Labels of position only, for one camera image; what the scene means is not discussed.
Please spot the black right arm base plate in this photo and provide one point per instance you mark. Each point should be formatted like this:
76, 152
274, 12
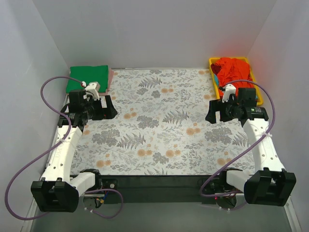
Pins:
216, 188

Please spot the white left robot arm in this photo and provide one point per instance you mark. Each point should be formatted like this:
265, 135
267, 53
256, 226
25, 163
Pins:
56, 191

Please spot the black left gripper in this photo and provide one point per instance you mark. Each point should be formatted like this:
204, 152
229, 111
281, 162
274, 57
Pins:
103, 108

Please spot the folded green t shirt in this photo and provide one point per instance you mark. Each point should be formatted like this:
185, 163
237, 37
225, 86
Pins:
90, 74

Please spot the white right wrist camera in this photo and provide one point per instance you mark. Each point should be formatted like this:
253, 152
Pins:
227, 90

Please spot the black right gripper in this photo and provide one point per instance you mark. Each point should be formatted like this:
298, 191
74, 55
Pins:
219, 111

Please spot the folded pink t shirt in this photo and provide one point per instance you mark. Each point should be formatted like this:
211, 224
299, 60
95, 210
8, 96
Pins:
109, 79

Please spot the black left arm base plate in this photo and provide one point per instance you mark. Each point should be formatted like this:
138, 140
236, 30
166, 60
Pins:
108, 183

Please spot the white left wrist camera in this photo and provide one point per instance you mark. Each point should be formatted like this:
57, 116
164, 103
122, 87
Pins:
93, 88

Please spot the floral patterned table mat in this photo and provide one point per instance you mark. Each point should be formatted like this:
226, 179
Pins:
160, 128

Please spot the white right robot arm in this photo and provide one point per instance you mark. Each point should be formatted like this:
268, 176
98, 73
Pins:
271, 184

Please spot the orange t shirt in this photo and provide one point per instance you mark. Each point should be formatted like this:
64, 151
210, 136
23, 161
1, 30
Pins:
229, 69

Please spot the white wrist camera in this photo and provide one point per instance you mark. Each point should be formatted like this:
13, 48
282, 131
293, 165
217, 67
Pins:
227, 90
93, 88

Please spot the aluminium frame rail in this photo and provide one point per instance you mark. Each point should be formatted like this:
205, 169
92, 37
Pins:
173, 217

